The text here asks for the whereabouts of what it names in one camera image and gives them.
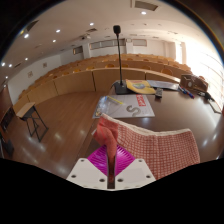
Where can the yellow pen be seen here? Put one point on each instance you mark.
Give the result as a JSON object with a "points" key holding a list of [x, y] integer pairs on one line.
{"points": [[115, 100]]}

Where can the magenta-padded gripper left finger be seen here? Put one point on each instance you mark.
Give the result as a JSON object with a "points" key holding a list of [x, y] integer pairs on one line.
{"points": [[85, 173]]}

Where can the round ceiling lights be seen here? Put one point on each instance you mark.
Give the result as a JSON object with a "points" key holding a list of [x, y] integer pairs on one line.
{"points": [[91, 24]]}

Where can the black remote control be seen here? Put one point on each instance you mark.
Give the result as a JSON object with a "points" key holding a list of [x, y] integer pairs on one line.
{"points": [[158, 92]]}

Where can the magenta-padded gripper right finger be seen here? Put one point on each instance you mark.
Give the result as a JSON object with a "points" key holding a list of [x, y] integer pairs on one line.
{"points": [[136, 173]]}

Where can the red checked towel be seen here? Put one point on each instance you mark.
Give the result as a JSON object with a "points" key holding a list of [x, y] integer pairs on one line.
{"points": [[160, 146]]}

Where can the white notebook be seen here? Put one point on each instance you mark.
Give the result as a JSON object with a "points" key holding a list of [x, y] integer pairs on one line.
{"points": [[215, 106]]}

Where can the ceiling air vent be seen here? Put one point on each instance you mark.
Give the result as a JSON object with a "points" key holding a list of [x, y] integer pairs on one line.
{"points": [[146, 5]]}

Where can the black gooseneck desk microphone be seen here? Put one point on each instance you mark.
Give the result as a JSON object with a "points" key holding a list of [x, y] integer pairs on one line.
{"points": [[120, 88]]}

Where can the blue marker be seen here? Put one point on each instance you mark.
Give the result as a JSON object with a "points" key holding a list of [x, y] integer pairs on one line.
{"points": [[180, 88], [190, 94]]}

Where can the ceiling projector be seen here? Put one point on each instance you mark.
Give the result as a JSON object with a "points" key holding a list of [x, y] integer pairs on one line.
{"points": [[86, 37]]}

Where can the blue-grey paper folder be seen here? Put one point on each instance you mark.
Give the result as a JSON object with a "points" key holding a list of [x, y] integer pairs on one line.
{"points": [[163, 85]]}

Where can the rows of wooden auditorium seats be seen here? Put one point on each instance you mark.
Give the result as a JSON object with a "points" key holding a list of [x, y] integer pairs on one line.
{"points": [[73, 81]]}

